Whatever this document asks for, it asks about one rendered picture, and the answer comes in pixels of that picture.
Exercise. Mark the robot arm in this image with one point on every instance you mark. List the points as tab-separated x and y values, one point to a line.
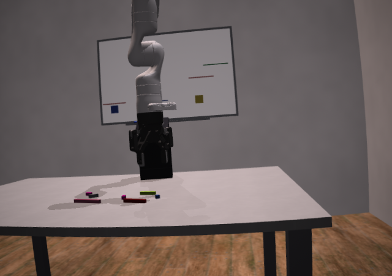
147	54

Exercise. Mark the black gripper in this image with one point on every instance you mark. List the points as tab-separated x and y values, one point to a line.
150	130

